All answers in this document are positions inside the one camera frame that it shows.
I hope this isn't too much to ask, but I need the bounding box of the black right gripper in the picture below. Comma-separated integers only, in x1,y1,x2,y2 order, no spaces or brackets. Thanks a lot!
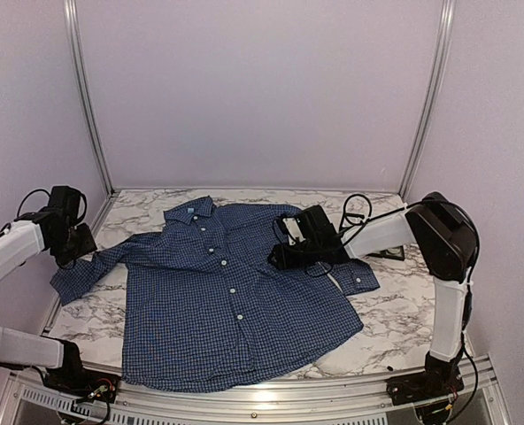
267,237,321,270

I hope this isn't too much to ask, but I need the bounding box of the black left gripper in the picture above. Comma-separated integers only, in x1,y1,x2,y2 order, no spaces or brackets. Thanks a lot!
51,222,96,266

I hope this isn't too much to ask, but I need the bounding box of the blue checked button shirt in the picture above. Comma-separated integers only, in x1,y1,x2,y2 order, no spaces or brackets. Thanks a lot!
51,197,379,392

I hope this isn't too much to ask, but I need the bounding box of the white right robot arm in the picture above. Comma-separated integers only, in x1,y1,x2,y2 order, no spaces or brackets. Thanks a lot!
268,191,481,397

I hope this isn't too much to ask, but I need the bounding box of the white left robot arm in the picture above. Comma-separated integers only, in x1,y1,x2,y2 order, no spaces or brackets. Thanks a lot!
0,186,96,394

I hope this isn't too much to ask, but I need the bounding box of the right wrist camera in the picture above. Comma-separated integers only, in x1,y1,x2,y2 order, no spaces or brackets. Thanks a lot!
275,216,305,246

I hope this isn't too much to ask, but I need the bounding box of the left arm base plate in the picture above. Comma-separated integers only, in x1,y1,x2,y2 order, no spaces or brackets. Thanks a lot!
43,367,121,403

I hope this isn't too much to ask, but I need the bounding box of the aluminium front rail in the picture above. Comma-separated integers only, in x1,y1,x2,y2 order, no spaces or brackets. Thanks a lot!
0,356,512,424

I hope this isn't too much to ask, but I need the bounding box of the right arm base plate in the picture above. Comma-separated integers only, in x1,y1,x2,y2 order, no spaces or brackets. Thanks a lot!
387,352,465,406

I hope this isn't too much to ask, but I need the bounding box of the left aluminium frame post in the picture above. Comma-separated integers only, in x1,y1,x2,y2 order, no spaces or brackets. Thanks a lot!
64,0,115,197

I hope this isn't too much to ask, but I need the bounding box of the aluminium frame post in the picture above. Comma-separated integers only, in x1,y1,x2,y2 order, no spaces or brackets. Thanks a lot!
398,0,457,199
64,0,115,197

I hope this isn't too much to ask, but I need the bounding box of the right aluminium frame post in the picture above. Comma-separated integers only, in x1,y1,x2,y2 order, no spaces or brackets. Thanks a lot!
398,0,457,199

